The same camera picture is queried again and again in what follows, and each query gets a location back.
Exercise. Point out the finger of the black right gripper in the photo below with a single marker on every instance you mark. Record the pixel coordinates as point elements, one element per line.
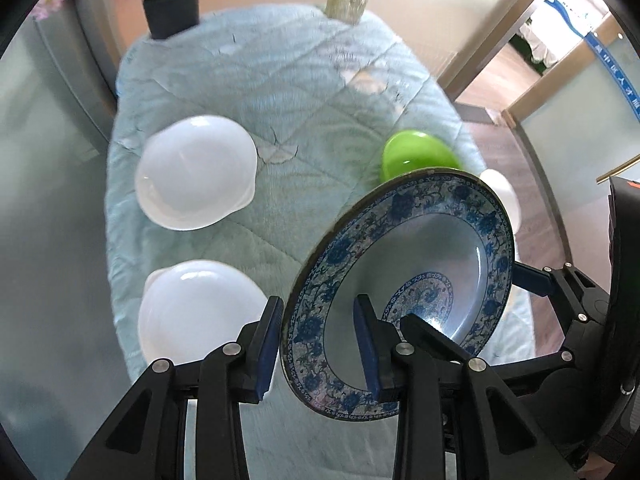
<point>580,305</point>
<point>536,281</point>

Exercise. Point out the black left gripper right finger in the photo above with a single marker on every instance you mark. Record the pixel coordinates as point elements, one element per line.
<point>451,402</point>

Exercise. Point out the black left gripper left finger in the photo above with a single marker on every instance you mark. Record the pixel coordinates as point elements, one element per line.
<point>143,438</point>

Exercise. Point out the white ceramic bowl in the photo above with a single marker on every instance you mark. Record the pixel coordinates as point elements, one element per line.
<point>505,191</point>

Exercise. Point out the blue white patterned plate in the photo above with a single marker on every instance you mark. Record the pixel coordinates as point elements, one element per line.
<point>437,243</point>

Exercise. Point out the green plastic bowl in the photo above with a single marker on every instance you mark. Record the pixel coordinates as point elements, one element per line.
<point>409,150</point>

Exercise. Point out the black flower pot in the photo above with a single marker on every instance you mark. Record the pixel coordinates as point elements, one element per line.
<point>168,18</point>

